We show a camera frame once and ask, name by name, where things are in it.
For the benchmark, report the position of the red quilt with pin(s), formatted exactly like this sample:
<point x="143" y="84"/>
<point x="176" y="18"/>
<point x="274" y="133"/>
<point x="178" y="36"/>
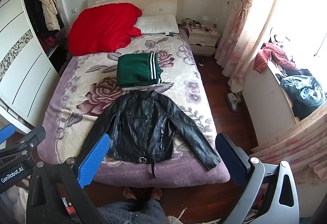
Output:
<point x="102" y="27"/>

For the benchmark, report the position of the dark hanging clothes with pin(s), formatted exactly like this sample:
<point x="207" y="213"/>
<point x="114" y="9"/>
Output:
<point x="32" y="6"/>

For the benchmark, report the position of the white wardrobe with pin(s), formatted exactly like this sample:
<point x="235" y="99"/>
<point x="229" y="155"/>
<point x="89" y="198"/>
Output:
<point x="25" y="75"/>

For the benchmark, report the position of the green folded garment white stripes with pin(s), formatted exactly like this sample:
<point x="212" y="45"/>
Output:
<point x="132" y="70"/>

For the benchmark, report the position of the beige hanging coat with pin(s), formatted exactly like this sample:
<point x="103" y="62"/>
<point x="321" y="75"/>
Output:
<point x="48" y="9"/>

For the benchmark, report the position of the white pillow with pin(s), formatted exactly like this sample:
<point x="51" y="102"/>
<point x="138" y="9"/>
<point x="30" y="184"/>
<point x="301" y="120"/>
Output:
<point x="158" y="24"/>

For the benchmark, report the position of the dark shoe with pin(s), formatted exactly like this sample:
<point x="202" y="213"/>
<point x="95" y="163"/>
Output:
<point x="202" y="62"/>

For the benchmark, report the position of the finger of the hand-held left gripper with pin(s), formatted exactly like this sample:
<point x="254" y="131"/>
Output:
<point x="33" y="137"/>
<point x="5" y="134"/>

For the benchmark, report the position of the teal jacket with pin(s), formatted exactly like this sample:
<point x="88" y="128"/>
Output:
<point x="302" y="91"/>

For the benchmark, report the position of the floral fleece blanket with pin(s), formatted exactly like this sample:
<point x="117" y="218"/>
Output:
<point x="84" y="81"/>

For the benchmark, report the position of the person's left foot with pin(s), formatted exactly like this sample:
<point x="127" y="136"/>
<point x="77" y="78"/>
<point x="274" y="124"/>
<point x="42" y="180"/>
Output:
<point x="130" y="193"/>

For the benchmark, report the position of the pink clothes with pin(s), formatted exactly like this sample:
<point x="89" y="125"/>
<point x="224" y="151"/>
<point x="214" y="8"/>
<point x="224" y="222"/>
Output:
<point x="273" y="56"/>

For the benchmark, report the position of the person's right foot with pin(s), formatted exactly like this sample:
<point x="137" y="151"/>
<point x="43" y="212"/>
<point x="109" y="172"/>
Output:
<point x="156" y="193"/>

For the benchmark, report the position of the black leather jacket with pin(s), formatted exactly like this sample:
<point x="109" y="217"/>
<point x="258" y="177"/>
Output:
<point x="143" y="124"/>

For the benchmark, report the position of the white nightstand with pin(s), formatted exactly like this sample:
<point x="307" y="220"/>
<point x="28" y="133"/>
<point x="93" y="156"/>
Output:
<point x="201" y="40"/>

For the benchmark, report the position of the person's grey fleece trousers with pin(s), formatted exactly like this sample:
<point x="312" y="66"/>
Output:
<point x="127" y="212"/>

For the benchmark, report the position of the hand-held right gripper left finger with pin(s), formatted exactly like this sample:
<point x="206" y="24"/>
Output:
<point x="93" y="160"/>

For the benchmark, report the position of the white window bench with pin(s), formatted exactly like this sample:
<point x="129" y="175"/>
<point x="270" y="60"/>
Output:
<point x="265" y="101"/>

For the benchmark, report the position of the pink floral curtain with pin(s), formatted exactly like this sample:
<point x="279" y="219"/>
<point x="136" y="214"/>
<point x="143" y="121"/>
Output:
<point x="299" y="147"/>
<point x="242" y="22"/>

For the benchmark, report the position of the person's left hand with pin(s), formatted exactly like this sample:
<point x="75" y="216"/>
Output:
<point x="14" y="206"/>

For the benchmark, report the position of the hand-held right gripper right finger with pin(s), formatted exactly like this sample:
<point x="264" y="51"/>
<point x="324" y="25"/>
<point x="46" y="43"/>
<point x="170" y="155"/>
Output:
<point x="231" y="160"/>

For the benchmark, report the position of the white slipper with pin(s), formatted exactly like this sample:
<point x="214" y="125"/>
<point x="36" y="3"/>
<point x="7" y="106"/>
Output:
<point x="232" y="102"/>
<point x="239" y="97"/>

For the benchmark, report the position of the small bottle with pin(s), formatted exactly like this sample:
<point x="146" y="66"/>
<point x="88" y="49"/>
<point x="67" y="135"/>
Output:
<point x="215" y="23"/>

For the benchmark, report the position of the person's foot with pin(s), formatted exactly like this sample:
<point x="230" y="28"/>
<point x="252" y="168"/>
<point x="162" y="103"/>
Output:
<point x="156" y="193"/>
<point x="130" y="193"/>

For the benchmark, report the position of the dark red clothes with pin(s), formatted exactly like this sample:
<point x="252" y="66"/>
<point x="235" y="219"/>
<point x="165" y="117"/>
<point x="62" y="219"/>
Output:
<point x="49" y="42"/>

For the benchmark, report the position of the white table lamp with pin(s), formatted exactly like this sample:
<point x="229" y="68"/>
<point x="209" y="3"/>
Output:
<point x="205" y="18"/>

